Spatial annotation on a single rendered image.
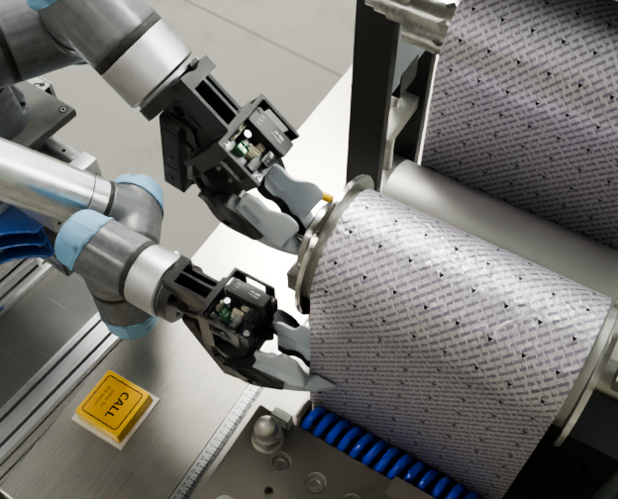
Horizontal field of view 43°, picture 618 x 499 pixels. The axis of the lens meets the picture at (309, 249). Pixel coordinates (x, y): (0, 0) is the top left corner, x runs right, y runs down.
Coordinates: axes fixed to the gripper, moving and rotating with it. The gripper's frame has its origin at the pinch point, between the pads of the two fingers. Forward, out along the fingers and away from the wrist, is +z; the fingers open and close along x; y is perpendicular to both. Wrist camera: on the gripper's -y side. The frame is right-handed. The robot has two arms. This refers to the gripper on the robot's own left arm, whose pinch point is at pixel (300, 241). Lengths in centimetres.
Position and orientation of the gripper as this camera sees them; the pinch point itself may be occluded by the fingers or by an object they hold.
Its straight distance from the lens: 77.9
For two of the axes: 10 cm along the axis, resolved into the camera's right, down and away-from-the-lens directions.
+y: 5.5, -1.7, -8.2
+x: 5.1, -7.1, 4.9
